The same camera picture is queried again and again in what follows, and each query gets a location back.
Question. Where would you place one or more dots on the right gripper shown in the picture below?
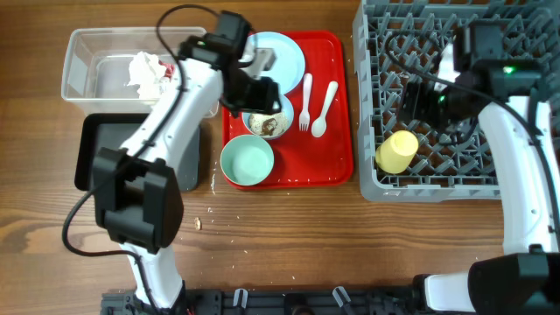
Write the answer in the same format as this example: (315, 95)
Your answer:
(415, 104)

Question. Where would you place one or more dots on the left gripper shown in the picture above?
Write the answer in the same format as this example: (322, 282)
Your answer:
(266, 101)

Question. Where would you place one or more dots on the small light blue bowl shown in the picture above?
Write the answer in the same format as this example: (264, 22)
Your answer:
(287, 109)

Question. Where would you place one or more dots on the yellow plastic cup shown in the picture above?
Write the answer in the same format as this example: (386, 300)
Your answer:
(395, 154)

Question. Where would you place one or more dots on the mint green bowl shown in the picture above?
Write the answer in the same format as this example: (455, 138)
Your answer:
(247, 160)

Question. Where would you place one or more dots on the white napkin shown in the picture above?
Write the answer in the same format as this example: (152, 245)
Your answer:
(148, 76)

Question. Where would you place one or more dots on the red snack wrapper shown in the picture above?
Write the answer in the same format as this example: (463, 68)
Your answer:
(169, 69)

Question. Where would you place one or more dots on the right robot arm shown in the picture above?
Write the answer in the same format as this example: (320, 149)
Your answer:
(509, 98)

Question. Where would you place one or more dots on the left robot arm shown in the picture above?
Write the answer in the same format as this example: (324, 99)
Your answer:
(135, 187)

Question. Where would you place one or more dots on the grey dishwasher rack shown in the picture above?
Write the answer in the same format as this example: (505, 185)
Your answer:
(442, 169)

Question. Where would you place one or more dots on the food scraps and rice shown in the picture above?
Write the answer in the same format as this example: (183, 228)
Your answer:
(268, 125)

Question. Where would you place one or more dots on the large light blue plate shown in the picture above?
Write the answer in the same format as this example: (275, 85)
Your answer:
(288, 67)

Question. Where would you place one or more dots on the white plastic fork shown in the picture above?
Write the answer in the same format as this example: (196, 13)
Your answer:
(304, 117)

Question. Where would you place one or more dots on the white plastic spoon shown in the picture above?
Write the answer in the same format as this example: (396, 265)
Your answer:
(319, 126)

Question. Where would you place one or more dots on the red serving tray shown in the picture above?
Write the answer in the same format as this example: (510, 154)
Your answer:
(300, 158)

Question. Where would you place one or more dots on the clear plastic bin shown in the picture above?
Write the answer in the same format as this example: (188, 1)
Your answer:
(96, 73)

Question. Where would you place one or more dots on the black plastic tray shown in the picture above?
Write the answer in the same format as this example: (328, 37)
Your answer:
(110, 131)

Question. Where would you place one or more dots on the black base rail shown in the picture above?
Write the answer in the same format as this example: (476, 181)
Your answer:
(390, 300)

